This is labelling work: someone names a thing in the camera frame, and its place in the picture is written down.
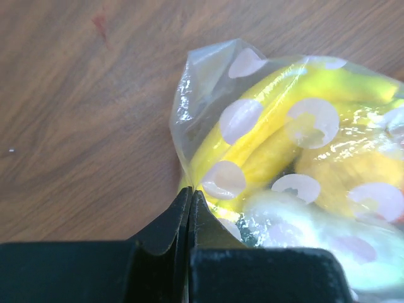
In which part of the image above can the yellow fake banana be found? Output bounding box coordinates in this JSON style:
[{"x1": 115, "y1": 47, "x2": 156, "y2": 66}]
[{"x1": 170, "y1": 57, "x2": 403, "y2": 221}]

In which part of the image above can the clear polka dot zip bag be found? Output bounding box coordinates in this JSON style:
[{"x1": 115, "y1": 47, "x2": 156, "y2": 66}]
[{"x1": 170, "y1": 39, "x2": 403, "y2": 302}]

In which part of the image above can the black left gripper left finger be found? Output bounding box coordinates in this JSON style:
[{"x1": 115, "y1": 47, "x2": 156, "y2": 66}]
[{"x1": 1, "y1": 187, "x2": 192, "y2": 302}]

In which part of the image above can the white fake radish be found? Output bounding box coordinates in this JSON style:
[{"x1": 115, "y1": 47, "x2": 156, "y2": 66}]
[{"x1": 241, "y1": 190, "x2": 403, "y2": 302}]

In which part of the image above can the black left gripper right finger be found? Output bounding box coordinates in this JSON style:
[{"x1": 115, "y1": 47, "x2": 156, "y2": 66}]
[{"x1": 188, "y1": 191, "x2": 353, "y2": 302}]

